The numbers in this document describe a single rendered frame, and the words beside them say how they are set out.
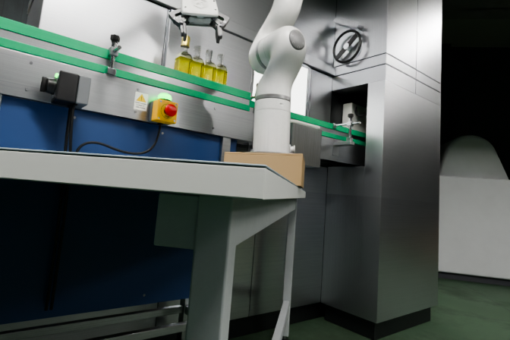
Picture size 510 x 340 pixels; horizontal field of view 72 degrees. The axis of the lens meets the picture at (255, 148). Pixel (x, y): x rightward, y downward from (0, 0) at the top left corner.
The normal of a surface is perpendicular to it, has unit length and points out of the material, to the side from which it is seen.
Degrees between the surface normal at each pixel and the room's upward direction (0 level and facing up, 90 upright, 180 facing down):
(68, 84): 90
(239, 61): 90
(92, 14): 90
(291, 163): 90
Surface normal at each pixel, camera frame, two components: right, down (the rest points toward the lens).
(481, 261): -0.22, -0.14
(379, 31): -0.77, -0.14
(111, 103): 0.63, -0.04
